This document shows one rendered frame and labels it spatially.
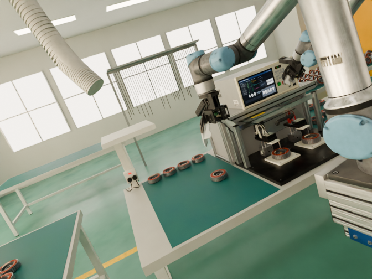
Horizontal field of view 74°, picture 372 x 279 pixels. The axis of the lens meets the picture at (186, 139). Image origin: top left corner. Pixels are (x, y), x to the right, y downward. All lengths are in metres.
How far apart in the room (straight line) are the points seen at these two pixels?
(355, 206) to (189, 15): 7.93
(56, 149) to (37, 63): 2.33
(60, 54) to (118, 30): 5.88
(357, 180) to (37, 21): 2.07
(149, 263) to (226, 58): 0.89
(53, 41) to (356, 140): 1.95
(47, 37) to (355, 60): 1.92
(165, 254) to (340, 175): 0.77
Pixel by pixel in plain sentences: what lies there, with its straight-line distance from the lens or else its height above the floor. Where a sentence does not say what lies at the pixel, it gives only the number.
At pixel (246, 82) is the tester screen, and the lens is 1.61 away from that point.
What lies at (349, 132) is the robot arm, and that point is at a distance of 0.64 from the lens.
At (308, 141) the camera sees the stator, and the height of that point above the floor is 0.81.
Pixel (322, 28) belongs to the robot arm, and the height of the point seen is 1.44.
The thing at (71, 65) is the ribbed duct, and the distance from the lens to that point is 2.06.
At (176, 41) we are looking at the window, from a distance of 8.16.
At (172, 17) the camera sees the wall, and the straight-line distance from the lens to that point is 8.30.
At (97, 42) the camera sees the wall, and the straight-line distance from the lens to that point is 7.81.
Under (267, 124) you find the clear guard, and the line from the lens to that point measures 1.40.
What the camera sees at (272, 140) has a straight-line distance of 1.64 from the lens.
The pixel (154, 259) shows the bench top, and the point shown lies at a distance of 1.21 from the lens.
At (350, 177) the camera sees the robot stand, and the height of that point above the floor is 1.04.
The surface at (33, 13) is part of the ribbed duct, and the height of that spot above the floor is 2.17.
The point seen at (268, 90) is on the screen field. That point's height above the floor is 1.17.
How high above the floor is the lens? 1.45
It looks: 14 degrees down
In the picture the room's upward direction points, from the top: 20 degrees counter-clockwise
